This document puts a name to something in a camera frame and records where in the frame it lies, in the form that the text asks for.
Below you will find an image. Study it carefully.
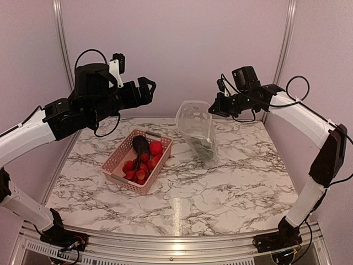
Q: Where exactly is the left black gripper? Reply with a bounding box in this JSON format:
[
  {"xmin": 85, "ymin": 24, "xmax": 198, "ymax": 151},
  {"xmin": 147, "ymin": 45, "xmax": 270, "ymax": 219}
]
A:
[{"xmin": 89, "ymin": 76, "xmax": 157, "ymax": 124}]

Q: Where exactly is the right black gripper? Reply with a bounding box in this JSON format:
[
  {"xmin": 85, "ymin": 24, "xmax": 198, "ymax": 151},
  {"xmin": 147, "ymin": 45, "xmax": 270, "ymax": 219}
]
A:
[{"xmin": 208, "ymin": 90, "xmax": 258, "ymax": 117}]

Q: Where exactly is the clear zip top bag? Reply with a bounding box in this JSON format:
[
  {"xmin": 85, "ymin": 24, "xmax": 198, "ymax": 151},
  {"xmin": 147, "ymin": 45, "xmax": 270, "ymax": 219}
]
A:
[{"xmin": 175, "ymin": 100, "xmax": 218, "ymax": 168}]

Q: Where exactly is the green toy pepper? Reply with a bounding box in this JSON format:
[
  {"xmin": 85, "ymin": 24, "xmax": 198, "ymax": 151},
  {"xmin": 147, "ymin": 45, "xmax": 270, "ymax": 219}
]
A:
[{"xmin": 195, "ymin": 144, "xmax": 215, "ymax": 162}]

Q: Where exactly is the purple toy eggplant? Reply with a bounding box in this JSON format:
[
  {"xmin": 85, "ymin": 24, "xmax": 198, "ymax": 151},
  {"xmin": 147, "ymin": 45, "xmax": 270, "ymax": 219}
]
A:
[{"xmin": 132, "ymin": 135, "xmax": 150, "ymax": 155}]

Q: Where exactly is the pink perforated plastic basket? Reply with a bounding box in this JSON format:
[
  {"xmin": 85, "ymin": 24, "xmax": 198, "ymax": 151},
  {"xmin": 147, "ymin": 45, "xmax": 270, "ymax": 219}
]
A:
[{"xmin": 101, "ymin": 129, "xmax": 173, "ymax": 195}]

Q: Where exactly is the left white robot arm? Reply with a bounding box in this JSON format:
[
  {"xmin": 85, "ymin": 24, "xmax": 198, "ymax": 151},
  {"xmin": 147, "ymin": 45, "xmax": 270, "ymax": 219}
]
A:
[{"xmin": 1, "ymin": 53, "xmax": 157, "ymax": 246}]

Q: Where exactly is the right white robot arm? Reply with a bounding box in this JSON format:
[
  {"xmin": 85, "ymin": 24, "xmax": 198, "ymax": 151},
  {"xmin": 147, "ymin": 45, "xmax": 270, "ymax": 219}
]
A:
[{"xmin": 208, "ymin": 66, "xmax": 350, "ymax": 247}]

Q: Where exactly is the red toy ball fruit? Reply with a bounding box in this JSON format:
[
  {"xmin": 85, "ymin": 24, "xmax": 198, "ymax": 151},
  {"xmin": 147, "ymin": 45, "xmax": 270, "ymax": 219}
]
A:
[{"xmin": 149, "ymin": 141, "xmax": 163, "ymax": 156}]

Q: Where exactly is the red cherry bunch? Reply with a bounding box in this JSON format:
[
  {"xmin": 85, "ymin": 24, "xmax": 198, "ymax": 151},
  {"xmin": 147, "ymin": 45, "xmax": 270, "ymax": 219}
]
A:
[{"xmin": 122, "ymin": 154, "xmax": 156, "ymax": 186}]

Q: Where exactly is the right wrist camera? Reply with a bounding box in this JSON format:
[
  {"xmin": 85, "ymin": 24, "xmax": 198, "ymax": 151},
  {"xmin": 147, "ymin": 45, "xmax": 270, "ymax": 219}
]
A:
[{"xmin": 216, "ymin": 78, "xmax": 229, "ymax": 97}]

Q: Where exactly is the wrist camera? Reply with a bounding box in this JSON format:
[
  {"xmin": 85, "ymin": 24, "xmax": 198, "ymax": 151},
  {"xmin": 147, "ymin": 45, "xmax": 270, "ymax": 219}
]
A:
[
  {"xmin": 216, "ymin": 78, "xmax": 229, "ymax": 97},
  {"xmin": 108, "ymin": 53, "xmax": 125, "ymax": 88}
]

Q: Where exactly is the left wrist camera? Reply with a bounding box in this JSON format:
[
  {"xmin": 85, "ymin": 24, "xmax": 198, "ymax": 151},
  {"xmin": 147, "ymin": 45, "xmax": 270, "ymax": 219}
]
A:
[{"xmin": 108, "ymin": 53, "xmax": 125, "ymax": 88}]

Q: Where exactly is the left aluminium corner post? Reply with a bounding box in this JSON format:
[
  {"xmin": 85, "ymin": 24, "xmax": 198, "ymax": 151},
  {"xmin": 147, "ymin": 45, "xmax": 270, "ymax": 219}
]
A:
[{"xmin": 52, "ymin": 0, "xmax": 74, "ymax": 92}]

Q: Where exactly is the aluminium corner post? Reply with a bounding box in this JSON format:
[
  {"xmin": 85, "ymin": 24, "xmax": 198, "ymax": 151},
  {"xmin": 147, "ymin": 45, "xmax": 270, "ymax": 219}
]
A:
[
  {"xmin": 272, "ymin": 0, "xmax": 298, "ymax": 84},
  {"xmin": 52, "ymin": 0, "xmax": 74, "ymax": 92}
]

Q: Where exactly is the right aluminium corner post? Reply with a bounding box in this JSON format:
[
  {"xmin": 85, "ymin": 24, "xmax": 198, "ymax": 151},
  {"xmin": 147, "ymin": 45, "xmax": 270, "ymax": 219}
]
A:
[{"xmin": 272, "ymin": 0, "xmax": 298, "ymax": 84}]

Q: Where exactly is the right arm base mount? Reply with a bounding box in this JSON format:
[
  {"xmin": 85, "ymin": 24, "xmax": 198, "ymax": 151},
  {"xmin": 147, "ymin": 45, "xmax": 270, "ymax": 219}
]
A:
[{"xmin": 252, "ymin": 232, "xmax": 303, "ymax": 253}]

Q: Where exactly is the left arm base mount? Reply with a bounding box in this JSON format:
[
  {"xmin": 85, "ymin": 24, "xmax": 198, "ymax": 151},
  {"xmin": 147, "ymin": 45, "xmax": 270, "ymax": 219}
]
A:
[{"xmin": 40, "ymin": 227, "xmax": 88, "ymax": 251}]

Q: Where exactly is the aluminium front frame rail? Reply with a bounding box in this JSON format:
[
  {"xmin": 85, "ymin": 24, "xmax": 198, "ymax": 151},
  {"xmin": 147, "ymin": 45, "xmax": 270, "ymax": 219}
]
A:
[{"xmin": 10, "ymin": 218, "xmax": 331, "ymax": 265}]

